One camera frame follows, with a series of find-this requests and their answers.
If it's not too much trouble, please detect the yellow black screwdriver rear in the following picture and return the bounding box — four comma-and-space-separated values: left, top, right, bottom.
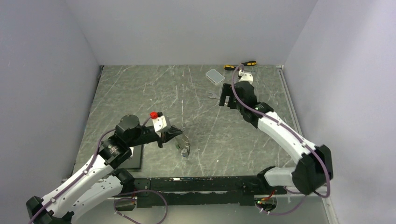
240, 61, 257, 66

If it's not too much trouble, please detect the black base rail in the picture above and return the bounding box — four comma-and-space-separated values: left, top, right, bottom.
116, 172, 286, 208

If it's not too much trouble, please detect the large silver wrench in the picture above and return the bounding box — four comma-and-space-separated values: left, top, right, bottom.
208, 92, 219, 99

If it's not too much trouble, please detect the black flat box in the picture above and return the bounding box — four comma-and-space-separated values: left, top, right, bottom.
122, 145, 144, 170

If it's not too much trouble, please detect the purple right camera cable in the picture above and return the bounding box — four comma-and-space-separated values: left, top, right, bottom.
231, 63, 332, 199

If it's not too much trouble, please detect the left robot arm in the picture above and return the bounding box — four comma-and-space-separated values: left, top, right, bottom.
26, 112, 183, 224

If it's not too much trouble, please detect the yellow black screwdriver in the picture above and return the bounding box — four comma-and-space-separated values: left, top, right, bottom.
224, 65, 255, 72
240, 61, 257, 66

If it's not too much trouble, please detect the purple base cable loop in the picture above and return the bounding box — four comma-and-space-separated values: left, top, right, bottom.
113, 189, 169, 224

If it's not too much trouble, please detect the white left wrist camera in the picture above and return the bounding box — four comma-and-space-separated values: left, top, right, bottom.
152, 115, 171, 133

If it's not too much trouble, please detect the metal key organizer plate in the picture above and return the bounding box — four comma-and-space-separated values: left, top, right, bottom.
175, 133, 190, 154

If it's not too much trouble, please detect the clear plastic box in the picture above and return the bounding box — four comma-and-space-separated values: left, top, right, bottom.
205, 69, 225, 85

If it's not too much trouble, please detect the yellow black screwdriver front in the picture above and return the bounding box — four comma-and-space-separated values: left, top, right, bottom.
224, 65, 255, 72

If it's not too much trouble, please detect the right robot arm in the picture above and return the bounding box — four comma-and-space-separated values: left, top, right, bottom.
219, 81, 333, 197

